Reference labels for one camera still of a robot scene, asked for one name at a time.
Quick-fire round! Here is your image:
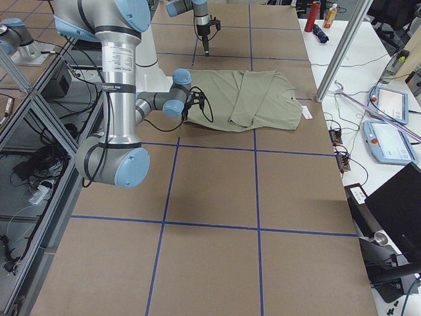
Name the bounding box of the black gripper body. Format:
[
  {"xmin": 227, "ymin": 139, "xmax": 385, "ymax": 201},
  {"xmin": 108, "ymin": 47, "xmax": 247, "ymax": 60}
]
[{"xmin": 196, "ymin": 23, "xmax": 211, "ymax": 41}]

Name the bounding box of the olive green long-sleeve shirt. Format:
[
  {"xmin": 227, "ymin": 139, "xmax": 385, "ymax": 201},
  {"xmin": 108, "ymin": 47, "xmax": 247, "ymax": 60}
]
[{"xmin": 187, "ymin": 70, "xmax": 302, "ymax": 132}]

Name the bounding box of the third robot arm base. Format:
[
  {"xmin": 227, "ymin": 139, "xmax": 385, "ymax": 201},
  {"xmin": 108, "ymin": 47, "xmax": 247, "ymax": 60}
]
[{"xmin": 1, "ymin": 18, "xmax": 50, "ymax": 66}]

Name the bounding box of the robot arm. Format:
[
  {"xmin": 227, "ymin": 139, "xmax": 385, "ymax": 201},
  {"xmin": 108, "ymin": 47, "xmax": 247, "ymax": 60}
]
[
  {"xmin": 54, "ymin": 1, "xmax": 191, "ymax": 188},
  {"xmin": 165, "ymin": 0, "xmax": 211, "ymax": 57}
]

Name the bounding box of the folded dark blue umbrella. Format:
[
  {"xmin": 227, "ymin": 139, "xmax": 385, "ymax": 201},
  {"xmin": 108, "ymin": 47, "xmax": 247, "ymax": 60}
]
[{"xmin": 312, "ymin": 24, "xmax": 329, "ymax": 44}]

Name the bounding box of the red cylinder bottle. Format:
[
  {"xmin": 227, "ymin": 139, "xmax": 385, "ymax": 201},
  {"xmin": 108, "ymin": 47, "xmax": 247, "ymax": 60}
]
[{"xmin": 304, "ymin": 1, "xmax": 321, "ymax": 32}]

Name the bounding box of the white shirt price tag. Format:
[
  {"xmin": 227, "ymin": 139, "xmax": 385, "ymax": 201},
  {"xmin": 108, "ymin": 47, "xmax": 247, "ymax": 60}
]
[{"xmin": 299, "ymin": 103, "xmax": 313, "ymax": 120}]

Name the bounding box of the orange drink bottle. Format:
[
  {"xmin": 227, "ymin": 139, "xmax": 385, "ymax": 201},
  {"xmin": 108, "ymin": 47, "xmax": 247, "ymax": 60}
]
[{"xmin": 322, "ymin": 3, "xmax": 337, "ymax": 29}]

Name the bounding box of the orange connector board far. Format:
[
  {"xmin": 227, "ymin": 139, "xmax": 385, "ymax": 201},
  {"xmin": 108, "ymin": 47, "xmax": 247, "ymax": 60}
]
[{"xmin": 328, "ymin": 129, "xmax": 343, "ymax": 146}]

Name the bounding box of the orange connector board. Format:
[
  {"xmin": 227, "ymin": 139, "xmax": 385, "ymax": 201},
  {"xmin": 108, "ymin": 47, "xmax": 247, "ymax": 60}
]
[
  {"xmin": 335, "ymin": 151, "xmax": 351, "ymax": 174},
  {"xmin": 328, "ymin": 129, "xmax": 343, "ymax": 146}
]

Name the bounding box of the orange connector board near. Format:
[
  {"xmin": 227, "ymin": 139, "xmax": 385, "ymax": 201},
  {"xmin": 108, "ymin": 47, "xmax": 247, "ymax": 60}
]
[{"xmin": 335, "ymin": 151, "xmax": 351, "ymax": 174}]

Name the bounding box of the far teach pendant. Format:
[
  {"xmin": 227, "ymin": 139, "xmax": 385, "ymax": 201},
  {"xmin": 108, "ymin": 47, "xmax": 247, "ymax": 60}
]
[{"xmin": 368, "ymin": 86, "xmax": 409, "ymax": 124}]

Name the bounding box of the teach pendant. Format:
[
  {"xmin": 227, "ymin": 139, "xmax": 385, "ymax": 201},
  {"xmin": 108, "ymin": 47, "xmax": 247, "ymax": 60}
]
[
  {"xmin": 362, "ymin": 121, "xmax": 420, "ymax": 165},
  {"xmin": 368, "ymin": 86, "xmax": 409, "ymax": 124}
]

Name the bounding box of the near teach pendant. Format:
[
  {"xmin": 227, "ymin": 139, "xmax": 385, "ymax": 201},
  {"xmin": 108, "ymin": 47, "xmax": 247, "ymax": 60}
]
[{"xmin": 362, "ymin": 121, "xmax": 420, "ymax": 165}]

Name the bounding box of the black labelled box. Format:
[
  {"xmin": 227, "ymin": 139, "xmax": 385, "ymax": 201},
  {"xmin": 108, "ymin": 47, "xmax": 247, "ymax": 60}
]
[{"xmin": 344, "ymin": 184, "xmax": 389, "ymax": 246}]

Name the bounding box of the black monitor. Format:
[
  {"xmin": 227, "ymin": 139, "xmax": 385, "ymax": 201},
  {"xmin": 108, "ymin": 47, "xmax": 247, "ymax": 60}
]
[{"xmin": 366, "ymin": 163, "xmax": 421, "ymax": 262}]

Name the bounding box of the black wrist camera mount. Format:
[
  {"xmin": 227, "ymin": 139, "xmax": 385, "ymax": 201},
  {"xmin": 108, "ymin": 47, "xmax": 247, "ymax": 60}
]
[
  {"xmin": 182, "ymin": 86, "xmax": 205, "ymax": 122},
  {"xmin": 209, "ymin": 15, "xmax": 221, "ymax": 31}
]

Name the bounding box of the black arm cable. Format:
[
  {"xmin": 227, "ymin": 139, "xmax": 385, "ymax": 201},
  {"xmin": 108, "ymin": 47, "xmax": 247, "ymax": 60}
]
[{"xmin": 143, "ymin": 86, "xmax": 214, "ymax": 132}]

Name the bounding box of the aluminium frame post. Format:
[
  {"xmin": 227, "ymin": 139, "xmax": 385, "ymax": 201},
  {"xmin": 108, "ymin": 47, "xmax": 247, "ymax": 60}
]
[{"xmin": 315, "ymin": 0, "xmax": 373, "ymax": 103}]

